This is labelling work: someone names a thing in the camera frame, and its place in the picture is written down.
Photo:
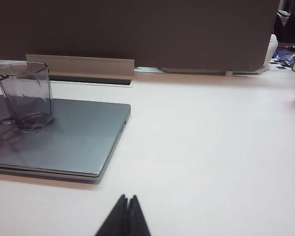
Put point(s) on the blue patterned item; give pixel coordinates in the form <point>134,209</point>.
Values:
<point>284,54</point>

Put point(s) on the silver closed laptop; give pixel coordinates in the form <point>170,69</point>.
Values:
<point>76,137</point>

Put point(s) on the black white checkered board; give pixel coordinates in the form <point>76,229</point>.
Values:
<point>281,64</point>

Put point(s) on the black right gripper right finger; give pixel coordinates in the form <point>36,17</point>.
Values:
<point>137,221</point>

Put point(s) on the white partition base rail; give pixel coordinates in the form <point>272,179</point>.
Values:
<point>250,70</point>

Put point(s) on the transparent grey faceted cup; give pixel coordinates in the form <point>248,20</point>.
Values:
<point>27,98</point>

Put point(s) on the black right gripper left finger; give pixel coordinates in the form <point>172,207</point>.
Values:
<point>115,221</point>

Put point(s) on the beige fabric desk partition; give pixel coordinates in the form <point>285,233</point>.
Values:
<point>137,29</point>

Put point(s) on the white partition foot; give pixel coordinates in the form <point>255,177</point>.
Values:
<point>229,73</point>

